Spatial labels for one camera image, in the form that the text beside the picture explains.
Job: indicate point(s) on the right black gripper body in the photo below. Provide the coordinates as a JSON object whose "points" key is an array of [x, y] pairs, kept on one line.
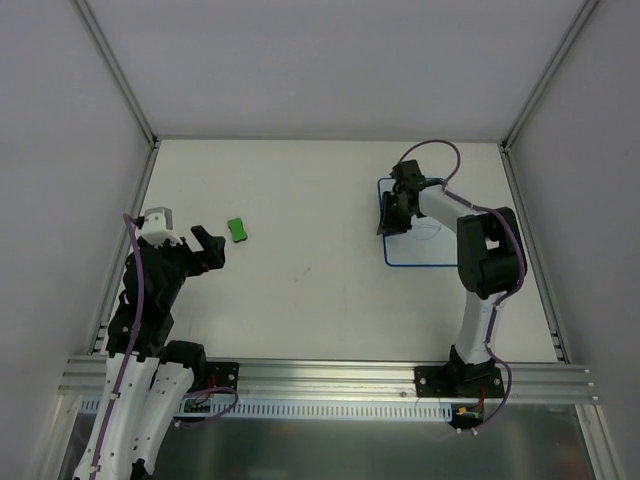
{"points": [[396, 204]]}

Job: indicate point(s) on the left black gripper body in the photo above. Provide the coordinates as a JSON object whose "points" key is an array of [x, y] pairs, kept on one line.
{"points": [[185, 255]]}

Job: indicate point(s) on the green whiteboard eraser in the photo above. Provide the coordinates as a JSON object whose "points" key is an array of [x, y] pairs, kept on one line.
{"points": [[237, 230]]}

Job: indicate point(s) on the blue-framed small whiteboard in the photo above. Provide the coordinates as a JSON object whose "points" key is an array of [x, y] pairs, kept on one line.
{"points": [[429, 244]]}

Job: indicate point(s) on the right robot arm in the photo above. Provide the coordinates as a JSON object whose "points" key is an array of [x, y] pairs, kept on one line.
{"points": [[491, 266]]}

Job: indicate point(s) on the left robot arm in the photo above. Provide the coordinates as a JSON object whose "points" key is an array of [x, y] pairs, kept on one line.
{"points": [[147, 373]]}

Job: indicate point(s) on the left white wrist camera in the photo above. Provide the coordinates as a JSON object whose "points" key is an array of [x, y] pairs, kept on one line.
{"points": [[156, 227]]}

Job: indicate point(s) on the left table edge rail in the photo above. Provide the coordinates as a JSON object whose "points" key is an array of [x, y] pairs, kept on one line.
{"points": [[108, 297]]}

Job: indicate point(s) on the table edge rail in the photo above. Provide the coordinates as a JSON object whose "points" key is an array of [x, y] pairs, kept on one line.
{"points": [[535, 264], [108, 297]]}

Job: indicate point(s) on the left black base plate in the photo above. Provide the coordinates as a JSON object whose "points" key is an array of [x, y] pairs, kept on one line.
{"points": [[222, 374]]}

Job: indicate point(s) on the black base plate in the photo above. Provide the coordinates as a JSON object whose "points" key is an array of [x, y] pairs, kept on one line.
{"points": [[435, 382], [222, 374]]}

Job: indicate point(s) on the aluminium mounting rail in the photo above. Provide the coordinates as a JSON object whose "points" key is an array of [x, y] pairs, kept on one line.
{"points": [[532, 383]]}

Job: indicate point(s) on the white slotted cable duct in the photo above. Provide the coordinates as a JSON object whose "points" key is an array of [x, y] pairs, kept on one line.
{"points": [[413, 410]]}

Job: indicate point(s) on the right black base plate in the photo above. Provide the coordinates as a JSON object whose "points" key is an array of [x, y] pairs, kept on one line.
{"points": [[435, 382]]}

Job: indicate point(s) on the right table edge rail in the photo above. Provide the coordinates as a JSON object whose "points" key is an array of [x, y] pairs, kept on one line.
{"points": [[535, 264]]}

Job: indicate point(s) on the left aluminium frame post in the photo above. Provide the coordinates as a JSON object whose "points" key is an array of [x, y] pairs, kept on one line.
{"points": [[91, 23]]}

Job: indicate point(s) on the aluminium frame post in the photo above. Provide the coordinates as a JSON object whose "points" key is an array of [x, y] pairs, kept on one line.
{"points": [[91, 23], [552, 67]]}

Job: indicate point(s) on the right aluminium frame post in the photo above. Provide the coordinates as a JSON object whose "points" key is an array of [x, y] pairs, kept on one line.
{"points": [[552, 67]]}

